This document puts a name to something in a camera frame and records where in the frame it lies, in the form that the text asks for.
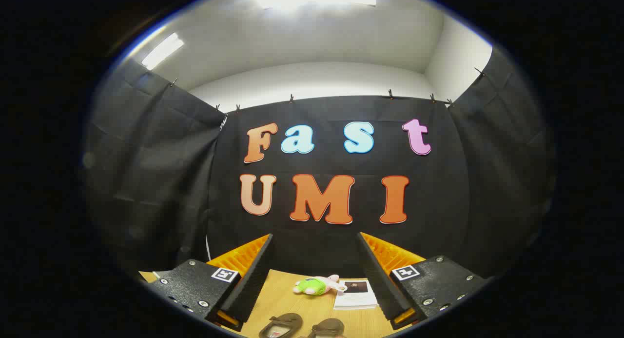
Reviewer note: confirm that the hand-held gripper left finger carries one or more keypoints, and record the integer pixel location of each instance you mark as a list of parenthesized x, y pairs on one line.
[(256, 279)]

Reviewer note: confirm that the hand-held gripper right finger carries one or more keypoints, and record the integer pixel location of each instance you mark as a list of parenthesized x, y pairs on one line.
[(378, 284)]

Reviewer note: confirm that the brown fuzzy slipper shoe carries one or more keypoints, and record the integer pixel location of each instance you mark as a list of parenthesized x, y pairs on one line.
[(329, 327), (285, 322)]

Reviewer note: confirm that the white book with dark photo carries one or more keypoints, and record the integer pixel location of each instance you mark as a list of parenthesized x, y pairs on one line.
[(358, 299)]

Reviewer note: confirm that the green and pink plush toy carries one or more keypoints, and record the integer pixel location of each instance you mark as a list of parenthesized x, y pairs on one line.
[(312, 286)]

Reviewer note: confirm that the narrow ceiling light strip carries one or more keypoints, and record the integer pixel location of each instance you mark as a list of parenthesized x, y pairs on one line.
[(162, 51)]

